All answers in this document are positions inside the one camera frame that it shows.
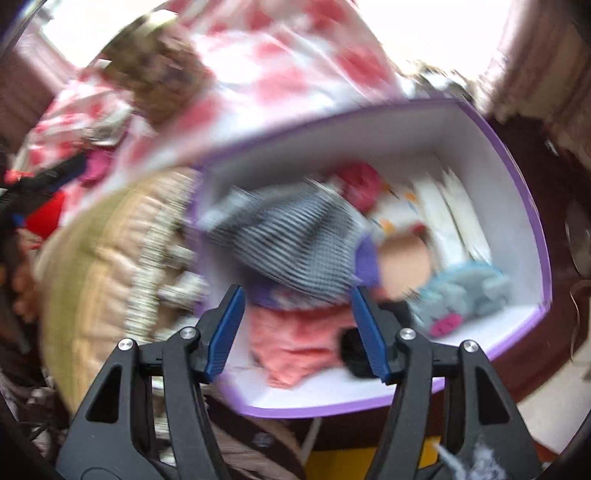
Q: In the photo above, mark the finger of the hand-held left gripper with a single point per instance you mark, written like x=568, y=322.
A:
x=46, y=179

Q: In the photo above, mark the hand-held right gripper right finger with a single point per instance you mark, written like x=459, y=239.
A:
x=371, y=332

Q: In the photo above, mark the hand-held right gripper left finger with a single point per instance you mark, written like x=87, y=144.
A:
x=226, y=332

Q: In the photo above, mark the red cloth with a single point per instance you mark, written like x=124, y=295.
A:
x=44, y=217

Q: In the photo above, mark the pink cloth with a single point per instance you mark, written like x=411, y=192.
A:
x=295, y=346

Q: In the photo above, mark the light teal fuzzy cloth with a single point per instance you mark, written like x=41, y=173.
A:
x=466, y=286

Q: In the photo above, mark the black white checkered cloth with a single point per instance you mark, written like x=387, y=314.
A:
x=295, y=235

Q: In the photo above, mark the purple box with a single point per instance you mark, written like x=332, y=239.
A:
x=485, y=152

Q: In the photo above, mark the red soft item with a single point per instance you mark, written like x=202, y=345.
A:
x=360, y=184

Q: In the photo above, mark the magenta item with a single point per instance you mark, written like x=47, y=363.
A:
x=98, y=167

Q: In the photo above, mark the peach round pad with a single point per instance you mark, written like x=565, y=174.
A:
x=406, y=263

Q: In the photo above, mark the beige fringed cushion cover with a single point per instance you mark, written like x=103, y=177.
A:
x=101, y=277

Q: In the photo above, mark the person's striped brown clothing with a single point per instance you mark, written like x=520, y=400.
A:
x=258, y=445

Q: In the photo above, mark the white polka dot pouch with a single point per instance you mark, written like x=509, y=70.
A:
x=397, y=214

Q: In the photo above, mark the yellow object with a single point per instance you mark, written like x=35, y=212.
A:
x=341, y=461

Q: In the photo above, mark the glass jar with gold lid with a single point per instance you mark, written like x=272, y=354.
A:
x=161, y=74

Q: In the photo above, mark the red white checkered tablecloth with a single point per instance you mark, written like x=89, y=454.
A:
x=286, y=74

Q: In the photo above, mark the patterned pink curtain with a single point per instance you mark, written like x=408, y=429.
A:
x=545, y=60

